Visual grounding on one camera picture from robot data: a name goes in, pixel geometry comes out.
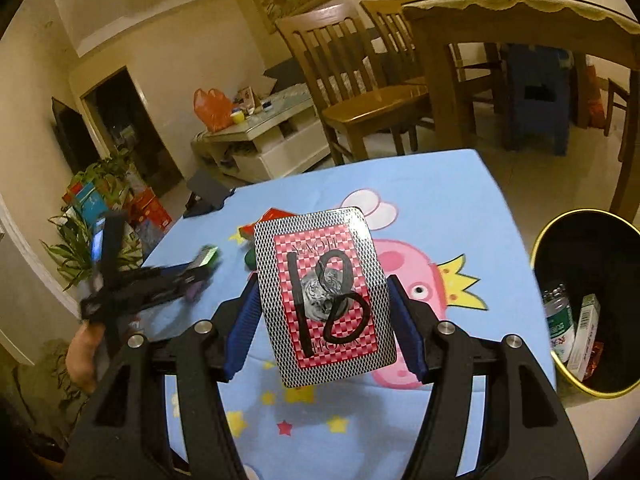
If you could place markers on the white coffee table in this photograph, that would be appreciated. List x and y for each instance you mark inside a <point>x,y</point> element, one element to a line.
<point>270,160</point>

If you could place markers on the black television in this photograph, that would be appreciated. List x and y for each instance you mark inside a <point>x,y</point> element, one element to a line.
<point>75,135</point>

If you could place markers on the blue cartoon printed tablecloth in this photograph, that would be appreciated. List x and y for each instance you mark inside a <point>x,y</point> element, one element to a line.
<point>440,200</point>

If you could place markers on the orange plastic bag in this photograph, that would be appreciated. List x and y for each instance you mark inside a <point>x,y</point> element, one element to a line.
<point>215,112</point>

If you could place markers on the large red gift box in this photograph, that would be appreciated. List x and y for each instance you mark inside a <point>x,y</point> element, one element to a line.
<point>150,210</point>

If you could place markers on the person's left forearm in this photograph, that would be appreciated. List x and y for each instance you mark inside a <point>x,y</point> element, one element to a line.
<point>45,390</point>

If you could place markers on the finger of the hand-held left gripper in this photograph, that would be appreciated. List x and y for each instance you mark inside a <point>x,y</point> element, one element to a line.
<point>110,245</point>
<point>180,280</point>

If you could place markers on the red checkered playing card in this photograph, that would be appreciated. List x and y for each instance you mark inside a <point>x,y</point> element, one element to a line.
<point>325,285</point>

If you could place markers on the wooden dining table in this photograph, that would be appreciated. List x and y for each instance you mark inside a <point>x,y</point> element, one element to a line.
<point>440,60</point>

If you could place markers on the white upright card box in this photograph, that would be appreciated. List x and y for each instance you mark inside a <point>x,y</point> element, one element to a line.
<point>247,99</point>

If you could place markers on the blue gift box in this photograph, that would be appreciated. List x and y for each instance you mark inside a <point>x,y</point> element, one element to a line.
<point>90,205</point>

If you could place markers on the red flat packet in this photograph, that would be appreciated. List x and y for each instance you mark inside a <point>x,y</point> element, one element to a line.
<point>275,215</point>

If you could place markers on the green round object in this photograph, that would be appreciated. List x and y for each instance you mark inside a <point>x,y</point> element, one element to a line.
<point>248,260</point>

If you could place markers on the black gold-rimmed trash bin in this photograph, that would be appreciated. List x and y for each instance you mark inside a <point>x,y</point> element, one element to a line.
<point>590,250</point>

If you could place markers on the red and green packet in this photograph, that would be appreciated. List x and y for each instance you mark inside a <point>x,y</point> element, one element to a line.
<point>246,234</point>

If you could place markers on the grey sofa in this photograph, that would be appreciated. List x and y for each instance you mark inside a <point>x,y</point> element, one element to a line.
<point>285,72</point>

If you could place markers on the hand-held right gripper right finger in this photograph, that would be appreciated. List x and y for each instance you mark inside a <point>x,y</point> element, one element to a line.
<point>402,320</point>

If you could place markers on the red wrapper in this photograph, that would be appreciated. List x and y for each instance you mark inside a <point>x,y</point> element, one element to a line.
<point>595,357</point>

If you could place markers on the round-leaved potted plant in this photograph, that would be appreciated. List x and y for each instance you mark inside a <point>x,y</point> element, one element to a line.
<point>110,170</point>

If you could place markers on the green small packet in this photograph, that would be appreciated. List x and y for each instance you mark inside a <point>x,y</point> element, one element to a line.
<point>206,254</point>

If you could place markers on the white and green carton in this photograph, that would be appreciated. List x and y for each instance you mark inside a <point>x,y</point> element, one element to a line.
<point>585,330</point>

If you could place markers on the person's left hand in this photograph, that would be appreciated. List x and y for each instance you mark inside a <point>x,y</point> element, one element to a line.
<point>82,357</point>

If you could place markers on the wooden dining chair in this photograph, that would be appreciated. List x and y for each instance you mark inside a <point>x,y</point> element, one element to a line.
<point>385,25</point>
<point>375,105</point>
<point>612,110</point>

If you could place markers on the black phone stand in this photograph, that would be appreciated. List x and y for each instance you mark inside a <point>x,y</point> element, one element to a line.
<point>210,190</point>

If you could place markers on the blue plastic stool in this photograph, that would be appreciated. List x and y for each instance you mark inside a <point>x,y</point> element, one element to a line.
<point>535,110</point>

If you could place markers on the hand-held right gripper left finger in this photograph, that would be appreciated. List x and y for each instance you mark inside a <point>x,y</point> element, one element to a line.
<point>242,320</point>

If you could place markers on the lace-edged table cover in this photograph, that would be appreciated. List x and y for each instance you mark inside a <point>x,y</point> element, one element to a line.
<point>525,2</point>

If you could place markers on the long-leaved potted plant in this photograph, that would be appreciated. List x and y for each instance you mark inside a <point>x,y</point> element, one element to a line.
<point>75,255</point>

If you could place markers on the red bag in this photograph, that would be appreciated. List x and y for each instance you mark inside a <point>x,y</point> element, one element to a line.
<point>595,105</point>

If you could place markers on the yellow cup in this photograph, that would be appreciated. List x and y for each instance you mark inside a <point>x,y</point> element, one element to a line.
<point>238,117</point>

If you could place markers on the small red gift box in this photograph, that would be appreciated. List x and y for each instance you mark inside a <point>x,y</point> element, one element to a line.
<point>72,194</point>

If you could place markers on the green label water bottle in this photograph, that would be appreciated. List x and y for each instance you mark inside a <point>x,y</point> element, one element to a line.
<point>560,320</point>

